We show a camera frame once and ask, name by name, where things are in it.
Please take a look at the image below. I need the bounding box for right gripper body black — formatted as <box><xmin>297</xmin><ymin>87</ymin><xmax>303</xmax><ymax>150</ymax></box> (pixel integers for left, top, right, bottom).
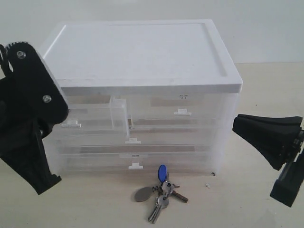
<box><xmin>270</xmin><ymin>129</ymin><xmax>304</xmax><ymax>207</ymax></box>

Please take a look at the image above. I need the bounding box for key bunch with blue tag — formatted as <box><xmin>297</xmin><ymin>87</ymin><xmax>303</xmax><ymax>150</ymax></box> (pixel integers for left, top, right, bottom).
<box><xmin>134</xmin><ymin>164</ymin><xmax>189</xmax><ymax>224</ymax></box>

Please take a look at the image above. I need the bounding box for white plastic drawer cabinet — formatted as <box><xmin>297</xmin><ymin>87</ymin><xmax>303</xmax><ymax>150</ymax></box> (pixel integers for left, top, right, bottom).
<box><xmin>39</xmin><ymin>19</ymin><xmax>243</xmax><ymax>174</ymax></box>

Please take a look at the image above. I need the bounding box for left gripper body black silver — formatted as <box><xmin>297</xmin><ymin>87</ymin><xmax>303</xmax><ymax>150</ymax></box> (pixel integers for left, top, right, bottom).
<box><xmin>0</xmin><ymin>42</ymin><xmax>69</xmax><ymax>163</ymax></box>

